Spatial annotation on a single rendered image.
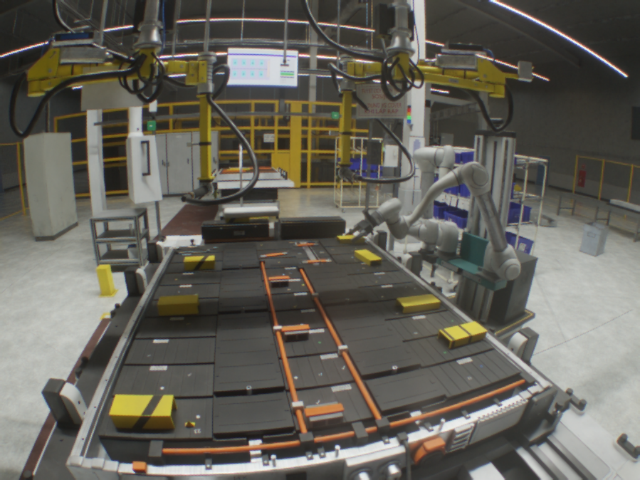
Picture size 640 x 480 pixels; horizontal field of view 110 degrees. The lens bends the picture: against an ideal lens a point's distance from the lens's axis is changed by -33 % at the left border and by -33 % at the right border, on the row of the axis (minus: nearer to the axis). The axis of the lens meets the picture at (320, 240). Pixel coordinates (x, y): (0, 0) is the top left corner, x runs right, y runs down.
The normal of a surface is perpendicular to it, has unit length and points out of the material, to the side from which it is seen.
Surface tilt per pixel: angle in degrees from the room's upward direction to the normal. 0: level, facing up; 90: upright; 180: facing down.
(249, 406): 0
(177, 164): 90
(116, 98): 90
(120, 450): 90
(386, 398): 0
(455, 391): 0
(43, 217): 90
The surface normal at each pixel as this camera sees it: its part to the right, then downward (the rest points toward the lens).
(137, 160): 0.62, 0.24
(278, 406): 0.03, -0.96
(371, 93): -0.42, 0.25
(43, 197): 0.24, 0.28
